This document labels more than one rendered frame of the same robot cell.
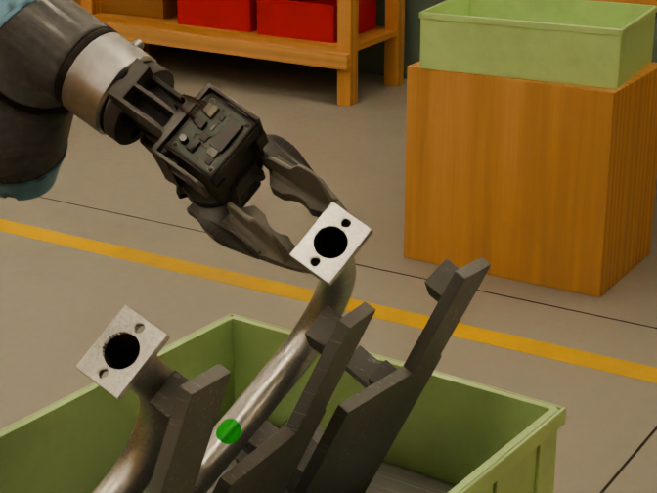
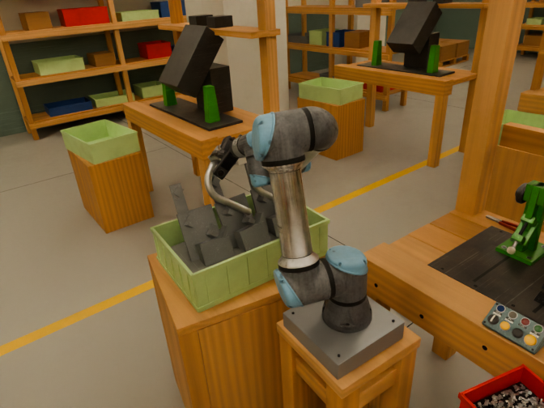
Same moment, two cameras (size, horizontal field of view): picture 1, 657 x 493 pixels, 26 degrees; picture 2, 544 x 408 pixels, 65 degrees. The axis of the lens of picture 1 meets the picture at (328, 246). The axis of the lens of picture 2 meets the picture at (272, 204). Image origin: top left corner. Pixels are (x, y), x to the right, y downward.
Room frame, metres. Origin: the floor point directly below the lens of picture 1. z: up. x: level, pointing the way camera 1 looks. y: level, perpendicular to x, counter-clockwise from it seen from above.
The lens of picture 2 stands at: (2.45, 0.83, 1.83)
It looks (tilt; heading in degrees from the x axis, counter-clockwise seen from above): 28 degrees down; 203
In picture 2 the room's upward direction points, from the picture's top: 3 degrees counter-clockwise
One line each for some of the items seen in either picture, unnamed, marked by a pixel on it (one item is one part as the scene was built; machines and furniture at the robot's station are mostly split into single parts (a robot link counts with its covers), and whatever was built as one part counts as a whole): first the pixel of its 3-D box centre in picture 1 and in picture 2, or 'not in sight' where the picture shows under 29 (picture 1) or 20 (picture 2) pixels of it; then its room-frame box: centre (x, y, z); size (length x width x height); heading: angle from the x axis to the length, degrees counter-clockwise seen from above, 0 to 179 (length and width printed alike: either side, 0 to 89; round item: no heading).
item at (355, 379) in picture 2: not in sight; (346, 334); (1.45, 0.64, 0.83); 0.32 x 0.32 x 0.04; 55
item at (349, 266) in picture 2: not in sight; (344, 272); (1.46, 0.63, 1.08); 0.13 x 0.12 x 0.14; 127
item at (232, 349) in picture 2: not in sight; (247, 332); (1.15, 0.12, 0.39); 0.68 x 0.52 x 0.79; 137
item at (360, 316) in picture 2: not in sight; (346, 302); (1.45, 0.64, 0.96); 0.15 x 0.15 x 0.10
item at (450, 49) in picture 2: not in sight; (439, 53); (-8.28, 0.61, 0.22); 1.20 x 0.81 x 0.44; 152
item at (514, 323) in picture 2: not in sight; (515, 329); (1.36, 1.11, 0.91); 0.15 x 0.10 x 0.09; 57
